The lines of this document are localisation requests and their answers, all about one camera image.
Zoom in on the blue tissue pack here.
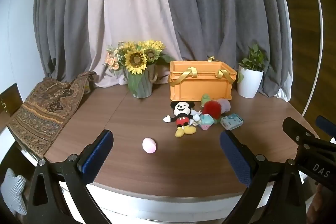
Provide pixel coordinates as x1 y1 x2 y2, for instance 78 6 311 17
220 113 244 130

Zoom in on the brown patterned cloth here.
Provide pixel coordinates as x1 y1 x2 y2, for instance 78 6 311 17
7 71 96 159

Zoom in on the pink soft egg ball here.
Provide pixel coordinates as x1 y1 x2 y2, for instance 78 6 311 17
142 137 157 153

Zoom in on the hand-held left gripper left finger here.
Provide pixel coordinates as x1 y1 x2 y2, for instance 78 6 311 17
28 130 114 224

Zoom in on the sunflower bouquet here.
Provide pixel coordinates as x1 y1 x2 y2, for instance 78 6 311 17
105 40 175 90

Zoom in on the red fluffy pom-pom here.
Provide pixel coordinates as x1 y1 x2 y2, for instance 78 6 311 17
202 101 222 119

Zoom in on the mauve fluffy pom-pom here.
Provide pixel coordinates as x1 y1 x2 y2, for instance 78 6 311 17
217 98 232 114

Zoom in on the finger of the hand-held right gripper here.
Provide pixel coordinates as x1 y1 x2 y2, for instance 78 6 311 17
316 115 336 139
283 117 319 147

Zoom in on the green potted plant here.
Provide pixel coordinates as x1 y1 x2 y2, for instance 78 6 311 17
237 43 271 83

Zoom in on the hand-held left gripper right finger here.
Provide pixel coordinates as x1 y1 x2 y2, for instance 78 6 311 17
220 130 306 224

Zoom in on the teal and pink soft cube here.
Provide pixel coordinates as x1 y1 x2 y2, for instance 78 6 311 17
197 113 215 131

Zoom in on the white curved tube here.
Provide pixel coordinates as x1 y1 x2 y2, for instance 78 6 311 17
302 0 324 117

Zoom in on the striped pillow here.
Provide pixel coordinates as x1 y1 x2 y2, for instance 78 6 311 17
0 168 28 215

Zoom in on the grey curtain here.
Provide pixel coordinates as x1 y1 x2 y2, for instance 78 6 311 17
34 0 105 88
157 0 293 102

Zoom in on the green plush toy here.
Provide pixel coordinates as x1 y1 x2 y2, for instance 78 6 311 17
201 93 212 107

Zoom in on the light pink curtain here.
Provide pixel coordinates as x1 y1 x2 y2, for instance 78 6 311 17
88 0 181 88

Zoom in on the brown wooden panel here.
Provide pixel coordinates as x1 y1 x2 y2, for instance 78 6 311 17
0 84 22 119

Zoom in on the white plant pot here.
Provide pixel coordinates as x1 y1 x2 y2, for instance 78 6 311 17
238 66 264 98

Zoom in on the orange plastic crate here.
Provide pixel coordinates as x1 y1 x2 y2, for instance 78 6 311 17
168 55 238 102

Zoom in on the grey-green flower vase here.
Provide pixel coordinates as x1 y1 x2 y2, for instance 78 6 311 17
123 64 158 98

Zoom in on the mouse plush toy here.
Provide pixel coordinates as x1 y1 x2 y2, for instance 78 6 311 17
163 101 201 138

